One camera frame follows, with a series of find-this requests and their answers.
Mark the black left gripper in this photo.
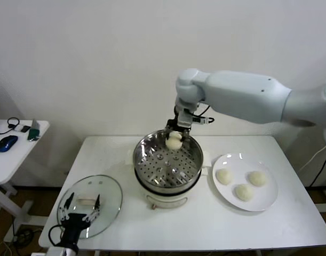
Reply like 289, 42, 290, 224
58, 192, 102, 235

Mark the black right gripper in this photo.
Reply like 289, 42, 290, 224
165, 118, 192, 142

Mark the white steamed baozi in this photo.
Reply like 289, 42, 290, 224
165, 131, 184, 150
234, 183, 255, 202
215, 168, 234, 186
248, 170, 267, 187

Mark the round glass lid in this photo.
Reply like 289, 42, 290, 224
57, 174, 123, 239

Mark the stainless steel steamer basket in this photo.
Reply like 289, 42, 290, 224
126, 130, 212, 193

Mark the white round plate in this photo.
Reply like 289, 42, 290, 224
212, 153, 280, 212

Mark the white side table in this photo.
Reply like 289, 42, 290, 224
0, 119, 51, 235

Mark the green card holder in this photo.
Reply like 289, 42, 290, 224
27, 127, 42, 142

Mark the blue computer mouse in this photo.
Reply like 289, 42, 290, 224
0, 135, 19, 153

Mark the grey upright panel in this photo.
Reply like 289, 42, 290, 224
290, 125, 326, 187

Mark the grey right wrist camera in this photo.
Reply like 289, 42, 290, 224
177, 110, 214, 128

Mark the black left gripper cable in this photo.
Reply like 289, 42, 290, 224
48, 225, 67, 246

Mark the black floor cable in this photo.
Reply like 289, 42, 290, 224
12, 226, 37, 245

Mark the black headset with cable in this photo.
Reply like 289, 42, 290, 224
0, 117, 21, 136

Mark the white wall cable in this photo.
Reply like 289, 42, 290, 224
298, 143, 326, 173

